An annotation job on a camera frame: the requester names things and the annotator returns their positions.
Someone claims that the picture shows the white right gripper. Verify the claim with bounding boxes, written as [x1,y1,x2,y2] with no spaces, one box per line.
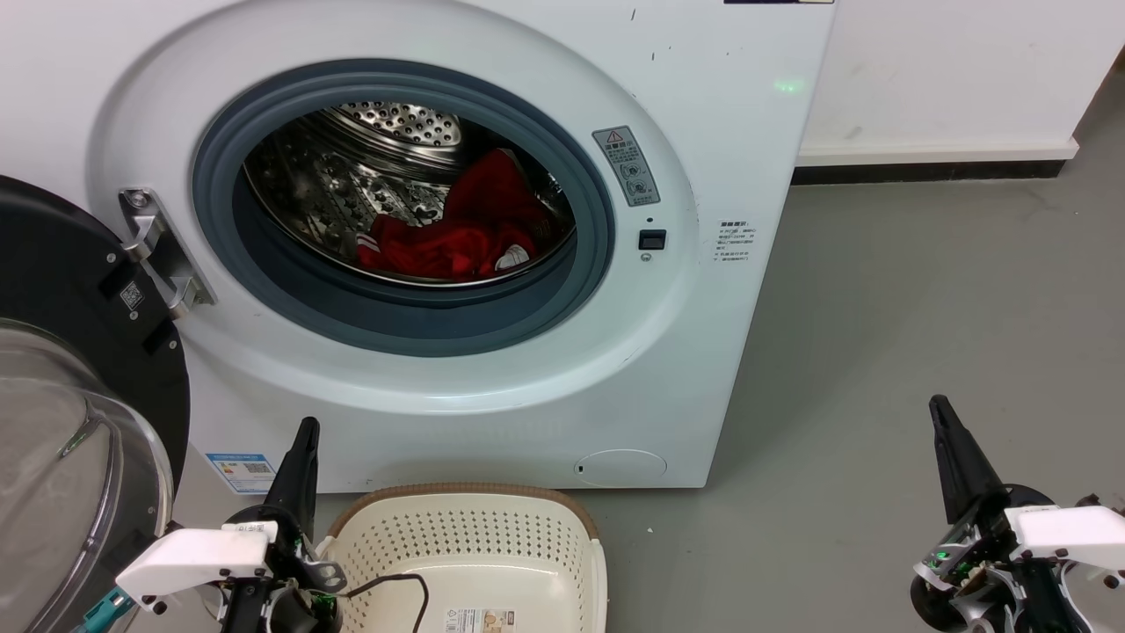
[910,395,1125,633]

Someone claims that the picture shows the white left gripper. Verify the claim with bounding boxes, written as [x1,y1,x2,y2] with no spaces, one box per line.
[115,417,348,633]

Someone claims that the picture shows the cream perforated laundry basket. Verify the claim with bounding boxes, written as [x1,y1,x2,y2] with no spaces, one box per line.
[316,483,609,633]

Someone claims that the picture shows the grey warning sticker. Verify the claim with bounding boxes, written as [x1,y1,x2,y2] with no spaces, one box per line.
[592,126,661,208]

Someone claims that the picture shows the white printed text label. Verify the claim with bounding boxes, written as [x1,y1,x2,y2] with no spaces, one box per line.
[714,220,757,265]

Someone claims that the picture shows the metal door hinge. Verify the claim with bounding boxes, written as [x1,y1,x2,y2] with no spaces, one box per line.
[119,187,217,319]

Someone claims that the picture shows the red and white garment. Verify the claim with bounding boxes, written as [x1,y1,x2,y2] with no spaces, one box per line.
[355,148,553,282]

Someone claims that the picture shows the stainless steel washing machine drum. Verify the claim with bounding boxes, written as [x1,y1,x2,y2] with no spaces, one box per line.
[243,101,577,287]

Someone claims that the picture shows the blue energy label sticker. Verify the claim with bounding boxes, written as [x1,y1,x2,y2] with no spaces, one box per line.
[205,452,276,495]

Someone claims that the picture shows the round white filter cover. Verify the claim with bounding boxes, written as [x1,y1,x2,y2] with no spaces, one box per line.
[574,449,668,487]

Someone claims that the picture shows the teal left gripper connector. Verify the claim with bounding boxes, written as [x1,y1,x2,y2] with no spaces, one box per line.
[83,591,133,633]

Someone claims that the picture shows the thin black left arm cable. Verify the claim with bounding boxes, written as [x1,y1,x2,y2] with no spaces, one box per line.
[345,573,430,633]

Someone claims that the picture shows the printed food package label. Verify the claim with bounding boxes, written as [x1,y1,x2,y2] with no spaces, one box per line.
[442,608,515,633]

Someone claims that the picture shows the grey rubber door gasket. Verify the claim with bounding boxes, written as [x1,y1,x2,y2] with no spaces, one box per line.
[192,58,616,358]

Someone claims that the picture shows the washing machine door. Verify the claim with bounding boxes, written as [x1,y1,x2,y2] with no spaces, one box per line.
[0,174,192,633]

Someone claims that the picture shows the white front-load washing machine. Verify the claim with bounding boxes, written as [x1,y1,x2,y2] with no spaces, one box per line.
[0,0,838,493]

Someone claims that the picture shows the white and black wall baseboard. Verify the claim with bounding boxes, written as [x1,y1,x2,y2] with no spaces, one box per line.
[791,136,1080,186]

